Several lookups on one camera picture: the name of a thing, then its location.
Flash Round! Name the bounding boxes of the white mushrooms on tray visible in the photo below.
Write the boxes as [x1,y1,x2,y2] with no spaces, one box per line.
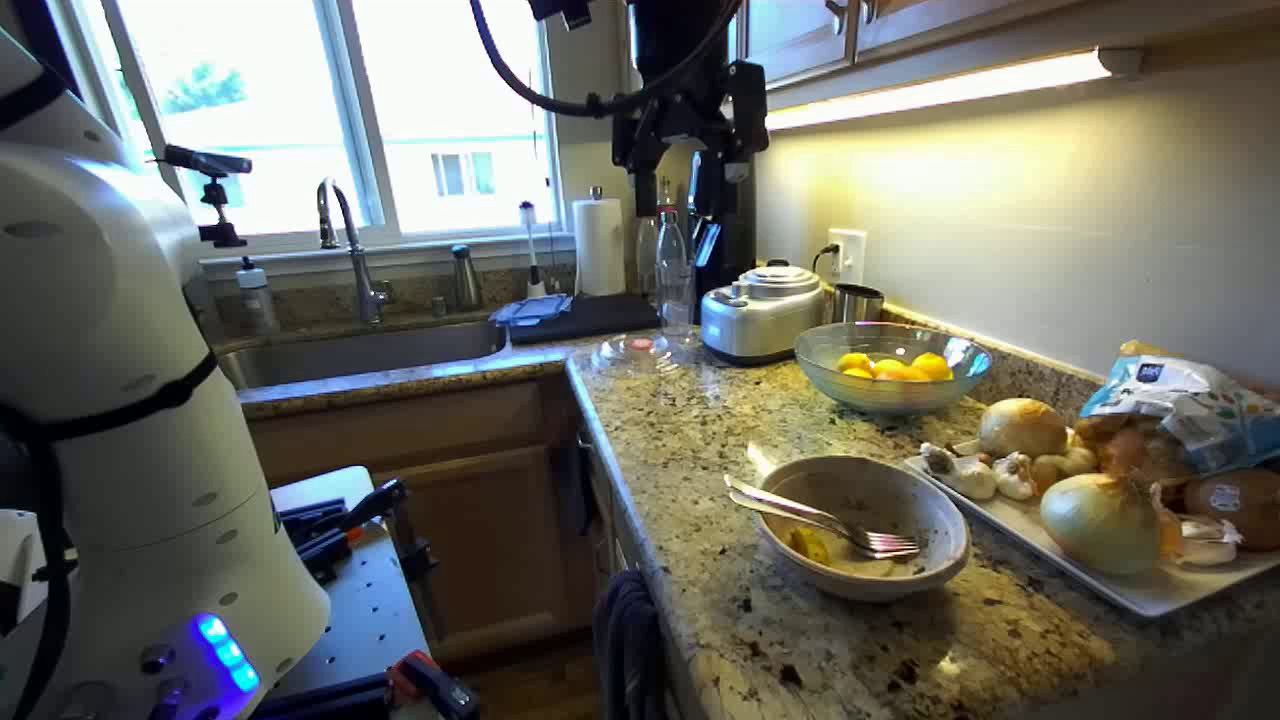
[921,445,1063,506]

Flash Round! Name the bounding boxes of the yellow onion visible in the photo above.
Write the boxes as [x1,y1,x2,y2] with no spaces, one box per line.
[974,397,1067,457]
[1041,473,1161,575]

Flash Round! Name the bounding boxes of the blue white plastic bag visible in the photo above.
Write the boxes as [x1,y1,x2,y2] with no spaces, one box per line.
[1079,358,1280,478]

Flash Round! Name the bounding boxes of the paper towel roll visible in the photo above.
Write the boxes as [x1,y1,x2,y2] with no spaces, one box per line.
[571,197,627,297]

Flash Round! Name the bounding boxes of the beige ceramic bowl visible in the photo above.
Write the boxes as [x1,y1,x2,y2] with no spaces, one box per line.
[757,457,970,605]

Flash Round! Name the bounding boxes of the black dish drying mat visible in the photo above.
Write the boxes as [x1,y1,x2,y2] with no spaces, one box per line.
[491,297,656,343]

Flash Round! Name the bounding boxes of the yellow onion back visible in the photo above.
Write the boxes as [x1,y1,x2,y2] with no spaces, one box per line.
[974,397,1067,457]

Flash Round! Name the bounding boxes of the clear plastic bottle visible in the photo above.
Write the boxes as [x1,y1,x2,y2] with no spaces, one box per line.
[652,210,695,331]

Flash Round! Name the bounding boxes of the under-cabinet light strip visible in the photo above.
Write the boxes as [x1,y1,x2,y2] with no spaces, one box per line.
[766,49,1145,131]

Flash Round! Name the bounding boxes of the silver fork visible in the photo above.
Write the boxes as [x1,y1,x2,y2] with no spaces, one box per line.
[726,485,891,557]
[725,478,921,559]

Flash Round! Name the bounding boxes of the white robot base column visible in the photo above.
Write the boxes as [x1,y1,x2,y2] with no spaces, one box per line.
[0,38,327,720]

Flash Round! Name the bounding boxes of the dark hanging dish towel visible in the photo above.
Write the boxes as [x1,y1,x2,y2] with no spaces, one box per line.
[590,573,663,720]

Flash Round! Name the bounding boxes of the white silver kitchen appliance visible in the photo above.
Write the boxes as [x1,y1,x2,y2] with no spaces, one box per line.
[700,266,833,360]

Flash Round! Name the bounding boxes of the soap dispenser bottle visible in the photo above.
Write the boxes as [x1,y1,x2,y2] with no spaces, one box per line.
[235,256,281,336]

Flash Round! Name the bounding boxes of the yellow onion front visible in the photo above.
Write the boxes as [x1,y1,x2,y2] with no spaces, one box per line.
[1041,473,1161,575]

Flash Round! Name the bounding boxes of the black soda maker machine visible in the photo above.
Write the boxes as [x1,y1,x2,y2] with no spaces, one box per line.
[611,0,770,306]

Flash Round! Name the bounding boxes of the glass bowl with lemons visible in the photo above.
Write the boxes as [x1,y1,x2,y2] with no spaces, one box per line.
[796,320,991,415]

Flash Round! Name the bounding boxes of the chrome kitchen faucet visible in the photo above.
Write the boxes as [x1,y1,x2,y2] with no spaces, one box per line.
[315,181,382,326]

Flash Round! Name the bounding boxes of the white wall outlet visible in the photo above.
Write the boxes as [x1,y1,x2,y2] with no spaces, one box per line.
[828,229,868,283]

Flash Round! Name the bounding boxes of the black camera on stand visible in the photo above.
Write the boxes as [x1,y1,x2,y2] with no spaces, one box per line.
[161,146,252,248]

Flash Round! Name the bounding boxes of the white rectangular tray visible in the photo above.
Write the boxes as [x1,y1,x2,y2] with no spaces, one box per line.
[939,485,1280,621]

